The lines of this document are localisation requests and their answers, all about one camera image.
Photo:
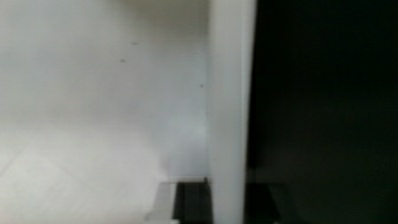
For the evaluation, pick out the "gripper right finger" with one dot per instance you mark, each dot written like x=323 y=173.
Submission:
x=270 y=205

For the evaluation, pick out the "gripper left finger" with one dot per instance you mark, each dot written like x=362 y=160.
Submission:
x=191 y=203

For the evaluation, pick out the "white square table top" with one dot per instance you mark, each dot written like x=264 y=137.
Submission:
x=122 y=108

